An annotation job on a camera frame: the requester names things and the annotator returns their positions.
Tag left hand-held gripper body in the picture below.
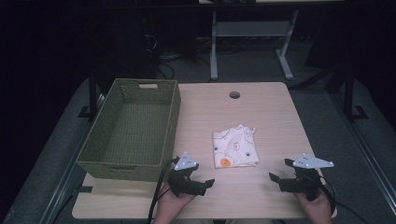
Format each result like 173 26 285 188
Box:
167 151 206 198

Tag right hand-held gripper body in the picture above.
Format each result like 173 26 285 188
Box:
279 152 335 201

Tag white patterned cloth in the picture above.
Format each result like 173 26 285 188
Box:
212 123 261 170

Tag green woven basket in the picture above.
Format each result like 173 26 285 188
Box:
76 77 182 183

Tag person's left hand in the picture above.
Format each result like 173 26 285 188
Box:
153 182 196 224

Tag person's right hand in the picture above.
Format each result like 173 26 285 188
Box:
293 189 333 224

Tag black metal stand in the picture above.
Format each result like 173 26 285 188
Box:
78 59 102 123
325 63 370 123

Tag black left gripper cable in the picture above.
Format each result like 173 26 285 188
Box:
147 157 181 224

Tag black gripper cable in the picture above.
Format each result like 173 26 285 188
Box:
147 157 181 224
317 176 372 224

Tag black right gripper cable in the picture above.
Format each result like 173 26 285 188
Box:
317 176 372 224

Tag tangle of floor cables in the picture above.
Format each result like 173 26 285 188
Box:
141 31 216 80

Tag white metal desk frame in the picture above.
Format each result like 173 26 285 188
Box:
209 8 301 81

